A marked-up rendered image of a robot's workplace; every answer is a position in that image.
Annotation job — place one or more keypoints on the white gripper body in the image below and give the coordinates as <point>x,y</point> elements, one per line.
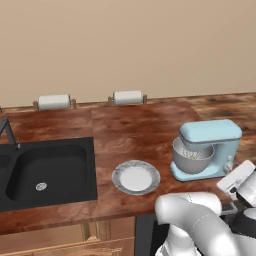
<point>237,175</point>

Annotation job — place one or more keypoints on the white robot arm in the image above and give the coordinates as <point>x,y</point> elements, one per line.
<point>196,216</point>

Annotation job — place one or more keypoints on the grey stand mixer bowl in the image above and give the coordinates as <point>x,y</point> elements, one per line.
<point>191,165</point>

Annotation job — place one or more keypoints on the light blue stand mixer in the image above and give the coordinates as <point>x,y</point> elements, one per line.
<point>213,131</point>

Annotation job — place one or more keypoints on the grey rimmed white plate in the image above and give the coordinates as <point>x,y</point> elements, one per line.
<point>136,178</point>

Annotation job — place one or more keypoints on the black dishwasher front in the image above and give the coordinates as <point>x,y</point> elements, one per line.
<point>145,235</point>

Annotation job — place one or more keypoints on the white paper towel roll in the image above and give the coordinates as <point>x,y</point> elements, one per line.
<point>54,102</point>
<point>128,97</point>

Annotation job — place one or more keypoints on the wooden base cupboard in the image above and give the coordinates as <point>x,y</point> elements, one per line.
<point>66,241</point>

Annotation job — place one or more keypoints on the black kitchen sink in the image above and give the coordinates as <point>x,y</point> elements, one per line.
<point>50,173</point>

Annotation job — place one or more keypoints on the dark grey sink tap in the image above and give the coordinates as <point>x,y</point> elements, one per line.
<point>7,131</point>

